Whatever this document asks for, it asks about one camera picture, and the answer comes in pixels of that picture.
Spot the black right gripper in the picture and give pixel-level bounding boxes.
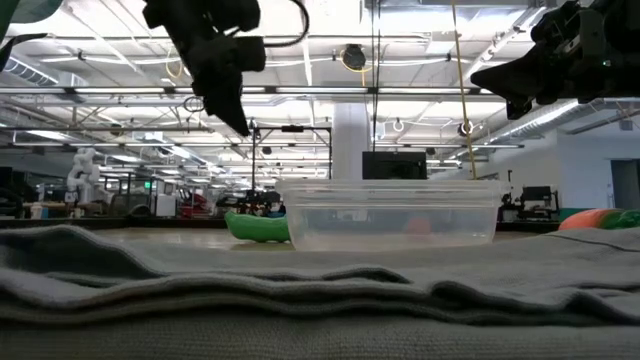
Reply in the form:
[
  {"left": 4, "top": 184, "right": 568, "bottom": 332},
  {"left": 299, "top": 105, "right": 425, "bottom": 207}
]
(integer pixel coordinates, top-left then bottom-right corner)
[{"left": 470, "top": 9, "right": 621, "bottom": 121}]

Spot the black background robot station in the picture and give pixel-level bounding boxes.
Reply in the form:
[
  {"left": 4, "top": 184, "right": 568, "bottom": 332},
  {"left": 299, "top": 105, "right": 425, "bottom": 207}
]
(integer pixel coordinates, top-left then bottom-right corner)
[{"left": 215, "top": 188, "right": 287, "bottom": 219}]

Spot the grey folded cloth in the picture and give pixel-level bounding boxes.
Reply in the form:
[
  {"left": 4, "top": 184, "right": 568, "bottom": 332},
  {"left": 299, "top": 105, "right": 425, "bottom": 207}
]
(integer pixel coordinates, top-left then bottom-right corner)
[{"left": 0, "top": 223, "right": 640, "bottom": 360}]

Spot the black left camera cable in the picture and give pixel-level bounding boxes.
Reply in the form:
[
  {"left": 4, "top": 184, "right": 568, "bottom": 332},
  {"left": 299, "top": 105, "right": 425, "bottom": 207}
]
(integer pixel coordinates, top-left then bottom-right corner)
[{"left": 263, "top": 0, "right": 311, "bottom": 49}]

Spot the black ceiling cable reel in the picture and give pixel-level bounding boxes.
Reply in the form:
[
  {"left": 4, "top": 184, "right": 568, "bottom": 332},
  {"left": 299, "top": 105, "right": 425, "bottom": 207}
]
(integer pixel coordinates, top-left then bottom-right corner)
[{"left": 341, "top": 43, "right": 368, "bottom": 72}]

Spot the red background cart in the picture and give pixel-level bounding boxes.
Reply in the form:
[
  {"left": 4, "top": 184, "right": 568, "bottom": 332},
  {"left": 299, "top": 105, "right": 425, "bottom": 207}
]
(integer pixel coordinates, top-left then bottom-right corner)
[{"left": 175, "top": 187, "right": 214, "bottom": 219}]

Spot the black equipment workstation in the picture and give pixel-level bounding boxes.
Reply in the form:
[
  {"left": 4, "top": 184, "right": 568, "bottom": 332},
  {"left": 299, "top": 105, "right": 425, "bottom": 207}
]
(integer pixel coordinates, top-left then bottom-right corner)
[{"left": 499, "top": 169, "right": 561, "bottom": 222}]

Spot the black monitor screen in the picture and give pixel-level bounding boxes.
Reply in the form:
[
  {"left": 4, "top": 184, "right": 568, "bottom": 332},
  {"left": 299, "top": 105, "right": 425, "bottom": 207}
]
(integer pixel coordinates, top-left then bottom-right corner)
[{"left": 361, "top": 150, "right": 429, "bottom": 181}]

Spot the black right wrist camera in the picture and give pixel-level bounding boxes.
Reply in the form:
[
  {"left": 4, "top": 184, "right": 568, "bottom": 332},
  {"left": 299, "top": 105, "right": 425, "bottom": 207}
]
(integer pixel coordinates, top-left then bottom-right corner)
[{"left": 529, "top": 2, "right": 571, "bottom": 44}]

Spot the orange toy carrot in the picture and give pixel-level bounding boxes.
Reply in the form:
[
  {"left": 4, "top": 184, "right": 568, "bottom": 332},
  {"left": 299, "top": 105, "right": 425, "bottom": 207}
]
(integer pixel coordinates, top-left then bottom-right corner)
[{"left": 558, "top": 207, "right": 640, "bottom": 232}]

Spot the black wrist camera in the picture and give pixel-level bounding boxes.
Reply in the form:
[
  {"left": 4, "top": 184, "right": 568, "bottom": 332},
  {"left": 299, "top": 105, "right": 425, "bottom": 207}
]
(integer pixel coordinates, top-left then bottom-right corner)
[
  {"left": 529, "top": 2, "right": 571, "bottom": 44},
  {"left": 233, "top": 35, "right": 268, "bottom": 73}
]

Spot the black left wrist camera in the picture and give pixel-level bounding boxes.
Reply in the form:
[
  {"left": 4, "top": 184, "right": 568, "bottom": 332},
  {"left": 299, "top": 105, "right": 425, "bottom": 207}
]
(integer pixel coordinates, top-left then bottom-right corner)
[{"left": 233, "top": 35, "right": 268, "bottom": 73}]

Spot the white building column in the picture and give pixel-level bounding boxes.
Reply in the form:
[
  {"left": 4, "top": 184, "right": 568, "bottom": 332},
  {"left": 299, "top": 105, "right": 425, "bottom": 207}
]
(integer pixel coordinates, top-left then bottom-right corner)
[{"left": 331, "top": 102, "right": 372, "bottom": 182}]

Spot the white background cabinet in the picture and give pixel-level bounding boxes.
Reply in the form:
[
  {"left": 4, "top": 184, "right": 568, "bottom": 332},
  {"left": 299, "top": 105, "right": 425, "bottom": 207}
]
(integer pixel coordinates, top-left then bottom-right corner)
[{"left": 154, "top": 193, "right": 178, "bottom": 218}]

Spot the grey door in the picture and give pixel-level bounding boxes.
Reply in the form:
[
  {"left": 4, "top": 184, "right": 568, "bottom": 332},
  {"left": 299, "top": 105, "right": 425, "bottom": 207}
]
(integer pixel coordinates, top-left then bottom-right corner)
[{"left": 610, "top": 158, "right": 640, "bottom": 211}]

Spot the black hanging cable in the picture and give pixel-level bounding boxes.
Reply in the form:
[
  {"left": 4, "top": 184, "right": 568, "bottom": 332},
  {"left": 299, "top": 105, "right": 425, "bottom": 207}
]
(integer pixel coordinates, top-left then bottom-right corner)
[{"left": 370, "top": 0, "right": 383, "bottom": 153}]

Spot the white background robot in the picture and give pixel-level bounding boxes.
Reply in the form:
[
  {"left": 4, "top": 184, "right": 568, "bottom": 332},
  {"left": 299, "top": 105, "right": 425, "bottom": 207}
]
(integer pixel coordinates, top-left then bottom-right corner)
[{"left": 65, "top": 146, "right": 102, "bottom": 206}]

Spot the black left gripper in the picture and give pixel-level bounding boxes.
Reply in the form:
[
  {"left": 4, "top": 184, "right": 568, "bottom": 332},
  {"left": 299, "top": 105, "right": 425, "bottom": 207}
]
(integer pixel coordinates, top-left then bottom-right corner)
[{"left": 174, "top": 29, "right": 251, "bottom": 137}]

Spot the clear plastic tupperware container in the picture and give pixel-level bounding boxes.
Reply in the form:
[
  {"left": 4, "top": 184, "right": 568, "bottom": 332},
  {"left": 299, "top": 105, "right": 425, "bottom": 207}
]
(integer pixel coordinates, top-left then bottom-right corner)
[{"left": 274, "top": 178, "right": 512, "bottom": 252}]

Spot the blurred green plastic piece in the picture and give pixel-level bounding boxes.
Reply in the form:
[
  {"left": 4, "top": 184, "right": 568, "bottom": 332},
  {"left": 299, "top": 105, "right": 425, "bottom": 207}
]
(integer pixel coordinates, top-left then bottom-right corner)
[{"left": 0, "top": 0, "right": 65, "bottom": 71}]

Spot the black metal frame rig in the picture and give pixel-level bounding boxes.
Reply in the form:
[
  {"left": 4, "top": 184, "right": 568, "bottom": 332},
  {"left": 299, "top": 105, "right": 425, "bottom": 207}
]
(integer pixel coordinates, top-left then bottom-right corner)
[{"left": 251, "top": 124, "right": 333, "bottom": 201}]

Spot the black table frame rail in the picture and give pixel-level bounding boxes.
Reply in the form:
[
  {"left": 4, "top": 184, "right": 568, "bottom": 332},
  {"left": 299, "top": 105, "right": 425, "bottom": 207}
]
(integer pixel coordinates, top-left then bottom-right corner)
[{"left": 0, "top": 217, "right": 561, "bottom": 232}]

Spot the green toy pepper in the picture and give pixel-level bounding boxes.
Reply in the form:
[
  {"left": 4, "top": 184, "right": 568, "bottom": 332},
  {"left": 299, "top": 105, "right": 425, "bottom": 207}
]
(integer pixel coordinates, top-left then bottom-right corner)
[{"left": 223, "top": 209, "right": 292, "bottom": 245}]

